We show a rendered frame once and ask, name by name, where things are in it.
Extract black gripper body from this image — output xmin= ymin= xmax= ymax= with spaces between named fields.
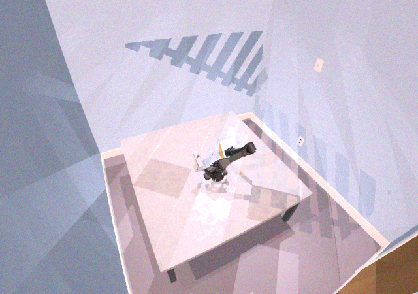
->
xmin=203 ymin=169 xmax=228 ymax=181

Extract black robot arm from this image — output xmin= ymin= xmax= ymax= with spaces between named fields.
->
xmin=204 ymin=142 xmax=257 ymax=182

